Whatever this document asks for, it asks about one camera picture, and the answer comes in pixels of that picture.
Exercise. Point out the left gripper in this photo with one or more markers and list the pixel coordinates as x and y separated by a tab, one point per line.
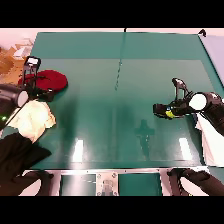
45	95

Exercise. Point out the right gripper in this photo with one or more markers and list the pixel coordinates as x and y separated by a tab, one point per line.
176	109

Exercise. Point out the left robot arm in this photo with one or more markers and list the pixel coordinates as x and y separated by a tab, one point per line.
10	96

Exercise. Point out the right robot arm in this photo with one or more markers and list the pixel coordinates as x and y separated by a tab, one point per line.
213	108

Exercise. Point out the red garment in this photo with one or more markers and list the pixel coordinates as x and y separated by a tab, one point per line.
53	80

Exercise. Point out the cream garment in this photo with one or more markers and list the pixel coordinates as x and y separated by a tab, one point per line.
33	120

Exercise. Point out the black garment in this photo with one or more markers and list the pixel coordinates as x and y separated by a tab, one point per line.
16	153

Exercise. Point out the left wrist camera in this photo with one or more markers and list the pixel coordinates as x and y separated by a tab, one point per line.
32	62

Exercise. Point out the silver frame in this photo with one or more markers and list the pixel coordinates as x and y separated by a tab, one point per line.
106	183

